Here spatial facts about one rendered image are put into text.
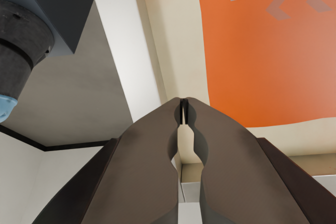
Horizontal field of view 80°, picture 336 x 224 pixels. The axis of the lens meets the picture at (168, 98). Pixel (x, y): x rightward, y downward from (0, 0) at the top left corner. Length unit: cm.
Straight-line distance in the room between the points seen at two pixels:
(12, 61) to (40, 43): 8
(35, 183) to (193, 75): 492
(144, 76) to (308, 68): 18
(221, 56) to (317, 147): 17
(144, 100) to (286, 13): 17
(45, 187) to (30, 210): 42
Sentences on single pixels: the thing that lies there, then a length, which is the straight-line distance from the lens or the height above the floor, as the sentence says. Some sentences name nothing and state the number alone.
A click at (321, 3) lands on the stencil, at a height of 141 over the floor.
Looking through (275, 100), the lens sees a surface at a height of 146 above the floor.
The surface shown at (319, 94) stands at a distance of 28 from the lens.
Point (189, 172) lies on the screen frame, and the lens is 29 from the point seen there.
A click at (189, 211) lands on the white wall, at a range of 358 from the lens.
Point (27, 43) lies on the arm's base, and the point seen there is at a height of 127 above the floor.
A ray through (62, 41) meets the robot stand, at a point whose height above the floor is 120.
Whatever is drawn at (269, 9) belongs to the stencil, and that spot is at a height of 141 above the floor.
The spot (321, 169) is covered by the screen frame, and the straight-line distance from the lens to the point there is 31.
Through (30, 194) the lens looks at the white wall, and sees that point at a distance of 506.
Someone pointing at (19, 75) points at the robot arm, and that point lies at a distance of 49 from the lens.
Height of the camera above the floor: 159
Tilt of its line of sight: 34 degrees down
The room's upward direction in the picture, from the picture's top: 180 degrees clockwise
